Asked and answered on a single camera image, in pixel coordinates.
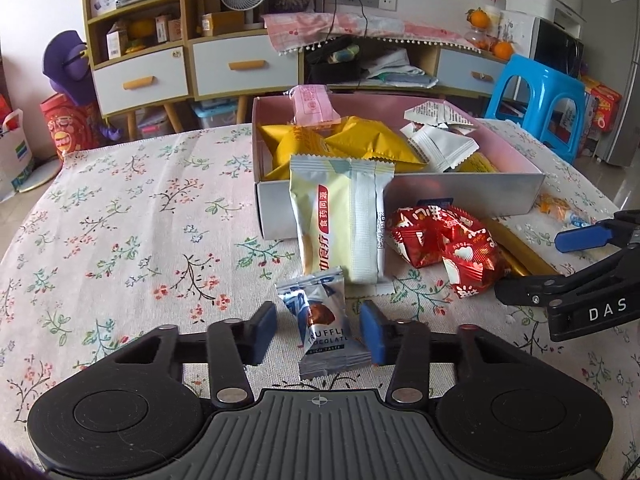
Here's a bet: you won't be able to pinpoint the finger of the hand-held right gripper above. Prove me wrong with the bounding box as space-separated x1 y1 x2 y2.
554 209 640 254
494 243 640 307

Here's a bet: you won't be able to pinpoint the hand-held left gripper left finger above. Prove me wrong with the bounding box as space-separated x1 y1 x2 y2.
70 302 279 409

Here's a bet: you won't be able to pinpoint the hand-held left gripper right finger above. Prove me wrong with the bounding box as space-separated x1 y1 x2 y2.
360 300 569 407

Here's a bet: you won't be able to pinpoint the gold snack packet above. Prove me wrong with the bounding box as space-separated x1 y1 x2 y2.
492 217 561 277

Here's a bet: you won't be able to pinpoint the silver chocolate packet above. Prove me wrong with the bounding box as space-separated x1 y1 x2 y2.
276 266 373 380

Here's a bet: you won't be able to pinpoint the cream snack packet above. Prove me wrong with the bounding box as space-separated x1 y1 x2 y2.
289 155 396 296

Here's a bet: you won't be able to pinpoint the small bright yellow packet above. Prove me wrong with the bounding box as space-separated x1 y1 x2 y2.
456 152 501 174

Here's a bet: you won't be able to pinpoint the pink cardboard box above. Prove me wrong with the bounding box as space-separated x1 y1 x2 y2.
251 94 546 241

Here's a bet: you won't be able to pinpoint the pink snack packet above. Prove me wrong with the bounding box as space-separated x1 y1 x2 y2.
289 85 343 127

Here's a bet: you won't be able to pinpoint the small orange candy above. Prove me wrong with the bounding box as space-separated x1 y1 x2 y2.
534 194 573 218

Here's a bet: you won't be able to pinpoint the red yellow snack boxes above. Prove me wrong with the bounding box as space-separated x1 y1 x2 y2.
582 75 623 133

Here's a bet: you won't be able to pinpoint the floral tablecloth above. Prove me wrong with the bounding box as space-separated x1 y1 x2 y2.
0 117 640 441

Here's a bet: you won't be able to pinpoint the grey refrigerator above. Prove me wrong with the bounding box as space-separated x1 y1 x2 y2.
582 0 640 168

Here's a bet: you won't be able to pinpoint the blue plastic stool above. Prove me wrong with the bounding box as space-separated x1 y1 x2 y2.
482 54 586 163

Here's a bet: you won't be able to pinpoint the black microwave oven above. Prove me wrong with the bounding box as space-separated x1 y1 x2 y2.
530 17 586 78

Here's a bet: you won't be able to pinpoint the wooden TV stand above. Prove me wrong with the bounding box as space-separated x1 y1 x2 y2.
300 35 511 101

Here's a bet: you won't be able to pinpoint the white patterned box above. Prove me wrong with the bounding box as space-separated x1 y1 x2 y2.
497 10 536 58

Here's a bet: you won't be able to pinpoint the blue-lid storage bin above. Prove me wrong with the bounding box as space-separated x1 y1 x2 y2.
192 102 238 131

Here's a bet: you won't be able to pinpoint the clear storage bin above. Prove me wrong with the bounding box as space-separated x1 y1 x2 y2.
137 109 171 138

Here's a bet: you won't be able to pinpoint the pile of folded clothes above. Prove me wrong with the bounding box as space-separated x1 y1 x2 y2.
360 49 438 88

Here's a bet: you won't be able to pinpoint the low wooden drawer cabinet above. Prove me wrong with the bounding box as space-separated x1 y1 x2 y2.
187 30 303 123

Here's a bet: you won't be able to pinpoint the black bag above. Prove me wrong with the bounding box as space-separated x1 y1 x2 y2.
305 40 361 83

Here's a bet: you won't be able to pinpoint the round white base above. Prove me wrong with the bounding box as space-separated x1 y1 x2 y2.
17 155 63 193

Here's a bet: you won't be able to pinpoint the tall wooden shelf cabinet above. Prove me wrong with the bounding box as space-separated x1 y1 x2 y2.
82 0 193 141

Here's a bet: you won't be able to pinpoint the red cylindrical gift box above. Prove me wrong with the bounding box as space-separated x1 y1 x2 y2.
40 92 108 161

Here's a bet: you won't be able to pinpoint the white paper bag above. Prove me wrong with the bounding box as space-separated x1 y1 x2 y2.
0 109 36 203

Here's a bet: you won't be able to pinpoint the pink fringed cloth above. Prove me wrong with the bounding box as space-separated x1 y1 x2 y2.
262 10 511 58

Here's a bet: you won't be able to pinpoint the small brown boxes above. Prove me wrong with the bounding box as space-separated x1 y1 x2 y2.
155 15 183 43

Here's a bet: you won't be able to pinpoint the white carton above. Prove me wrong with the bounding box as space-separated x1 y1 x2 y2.
106 22 128 58

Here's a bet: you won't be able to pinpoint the orange yellow shelf item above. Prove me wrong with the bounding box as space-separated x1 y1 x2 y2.
127 19 156 53

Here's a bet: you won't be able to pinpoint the purple plush toy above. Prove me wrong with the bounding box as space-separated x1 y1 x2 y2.
42 30 123 143

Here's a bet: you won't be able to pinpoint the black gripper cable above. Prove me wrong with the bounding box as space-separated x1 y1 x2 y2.
622 440 640 480

